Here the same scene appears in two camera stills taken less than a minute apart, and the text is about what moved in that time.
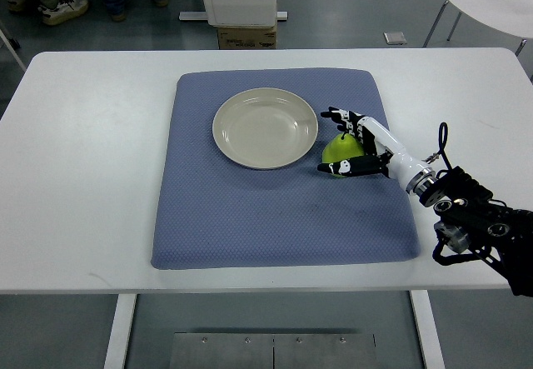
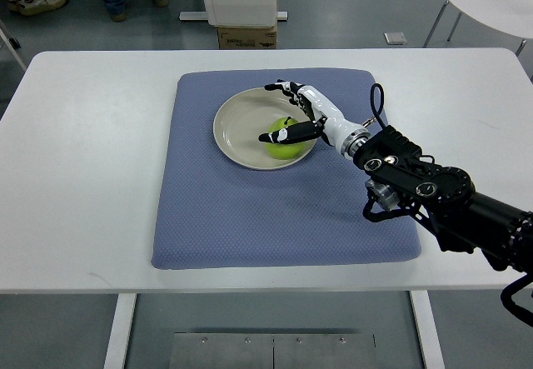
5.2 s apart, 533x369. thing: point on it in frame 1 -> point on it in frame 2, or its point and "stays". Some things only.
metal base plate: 273,351 stays
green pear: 341,147 -> 285,151
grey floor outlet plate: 395,37 stays
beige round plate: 265,128 stays
